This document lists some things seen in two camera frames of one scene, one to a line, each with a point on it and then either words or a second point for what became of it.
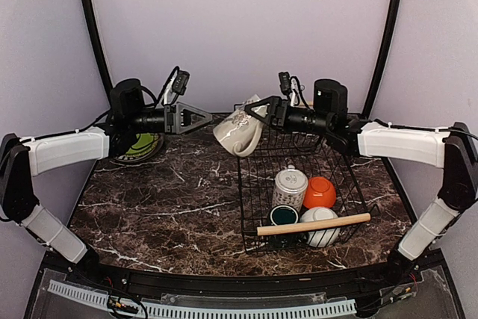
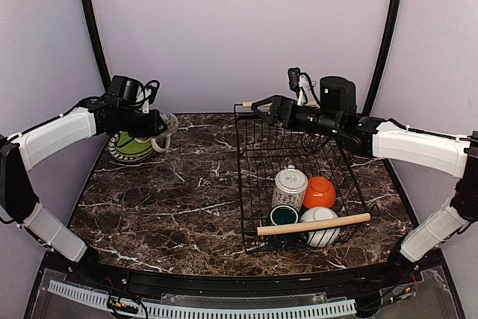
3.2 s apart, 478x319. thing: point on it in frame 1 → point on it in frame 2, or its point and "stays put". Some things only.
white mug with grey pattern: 240,132 → 172,124
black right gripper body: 317,122 stays put
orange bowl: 319,192 stays put
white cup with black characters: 290,187 stays put
